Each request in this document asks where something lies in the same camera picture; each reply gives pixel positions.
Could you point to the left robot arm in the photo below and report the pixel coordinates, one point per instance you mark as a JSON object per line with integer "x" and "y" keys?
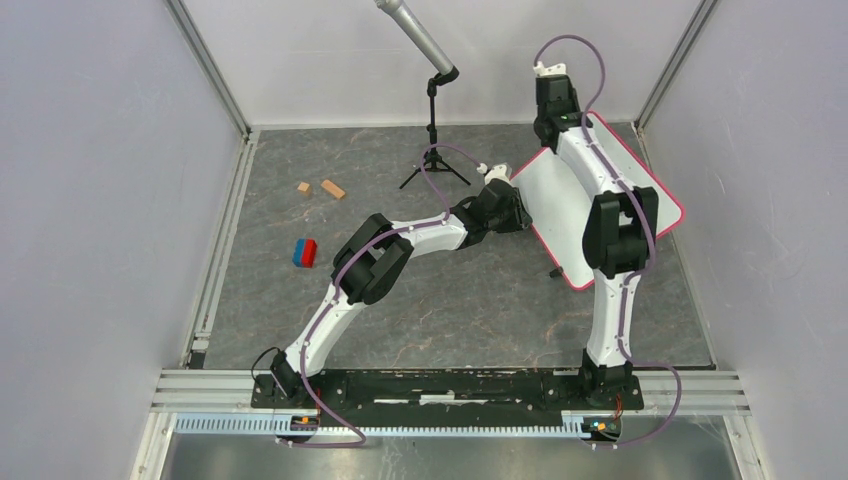
{"x": 369, "y": 264}

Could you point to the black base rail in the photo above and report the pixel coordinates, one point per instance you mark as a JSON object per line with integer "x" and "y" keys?
{"x": 448, "y": 398}

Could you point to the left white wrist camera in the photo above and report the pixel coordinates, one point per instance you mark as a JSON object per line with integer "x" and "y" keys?
{"x": 500, "y": 172}

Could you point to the black tripod stand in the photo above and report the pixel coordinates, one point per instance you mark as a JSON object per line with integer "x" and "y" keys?
{"x": 432, "y": 159}

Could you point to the long wooden block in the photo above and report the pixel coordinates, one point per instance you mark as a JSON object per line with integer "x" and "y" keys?
{"x": 333, "y": 189}

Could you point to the small wooden cube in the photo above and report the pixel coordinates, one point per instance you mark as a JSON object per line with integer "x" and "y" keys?
{"x": 305, "y": 189}

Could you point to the red blue block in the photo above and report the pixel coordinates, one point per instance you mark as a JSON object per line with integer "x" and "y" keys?
{"x": 304, "y": 253}

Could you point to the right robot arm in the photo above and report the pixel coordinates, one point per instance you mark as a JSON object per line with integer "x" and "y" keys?
{"x": 618, "y": 241}

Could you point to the silver microphone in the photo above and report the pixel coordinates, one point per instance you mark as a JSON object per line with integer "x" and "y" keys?
{"x": 407, "y": 21}

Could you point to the pink framed whiteboard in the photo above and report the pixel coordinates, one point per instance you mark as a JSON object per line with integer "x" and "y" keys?
{"x": 558, "y": 186}

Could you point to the grey slotted cable duct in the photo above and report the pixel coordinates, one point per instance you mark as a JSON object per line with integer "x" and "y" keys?
{"x": 288, "y": 426}

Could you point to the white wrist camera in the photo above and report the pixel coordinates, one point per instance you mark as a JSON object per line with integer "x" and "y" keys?
{"x": 500, "y": 172}
{"x": 542, "y": 71}

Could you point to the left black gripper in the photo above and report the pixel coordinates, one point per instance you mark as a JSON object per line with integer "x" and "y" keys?
{"x": 518, "y": 219}

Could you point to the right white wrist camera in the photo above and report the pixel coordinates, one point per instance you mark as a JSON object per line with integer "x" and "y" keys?
{"x": 542, "y": 71}

